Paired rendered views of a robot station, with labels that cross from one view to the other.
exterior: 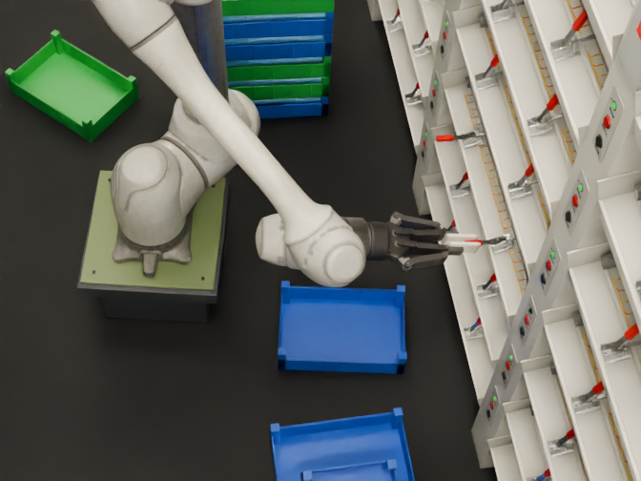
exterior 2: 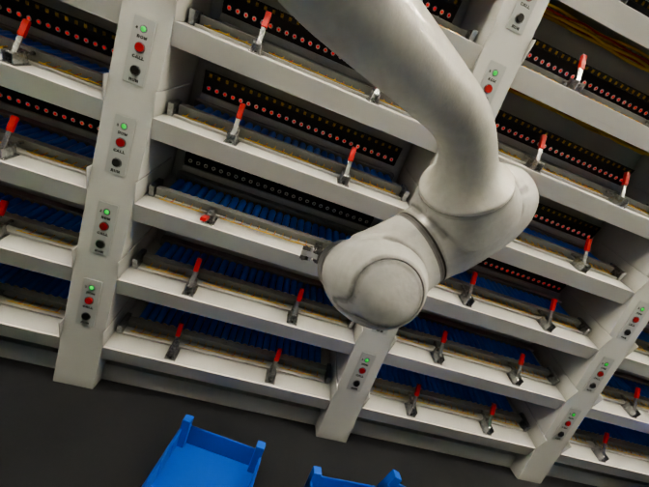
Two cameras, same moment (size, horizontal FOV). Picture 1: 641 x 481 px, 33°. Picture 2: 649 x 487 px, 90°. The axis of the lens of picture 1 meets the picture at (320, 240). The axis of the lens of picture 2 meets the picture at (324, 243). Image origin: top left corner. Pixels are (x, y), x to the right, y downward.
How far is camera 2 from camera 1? 2.00 m
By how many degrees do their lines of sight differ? 78
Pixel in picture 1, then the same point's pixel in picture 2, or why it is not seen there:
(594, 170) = (511, 47)
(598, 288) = not seen: hidden behind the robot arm
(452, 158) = (152, 278)
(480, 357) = (292, 382)
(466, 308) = (247, 372)
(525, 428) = (399, 347)
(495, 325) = (321, 327)
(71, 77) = not seen: outside the picture
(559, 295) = not seen: hidden behind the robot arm
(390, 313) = (187, 454)
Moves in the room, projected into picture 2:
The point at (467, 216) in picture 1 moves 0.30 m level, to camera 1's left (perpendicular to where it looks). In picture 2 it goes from (217, 297) to (141, 365)
